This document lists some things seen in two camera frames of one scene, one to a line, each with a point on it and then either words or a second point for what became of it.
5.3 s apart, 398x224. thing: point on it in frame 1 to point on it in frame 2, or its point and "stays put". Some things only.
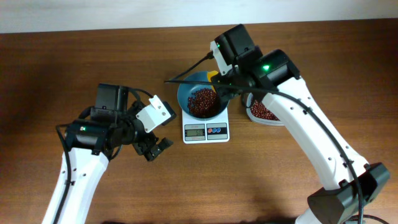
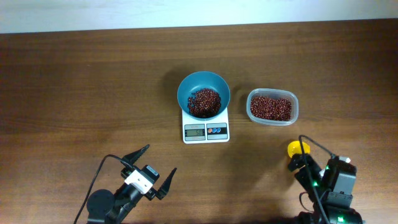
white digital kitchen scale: x=215 y=130 stays put
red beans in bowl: x=204 y=103 stays put
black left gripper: x=151 y=144 to x=165 y=188
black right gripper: x=224 y=88 to x=304 y=170
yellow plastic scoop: x=209 y=75 to x=294 y=147
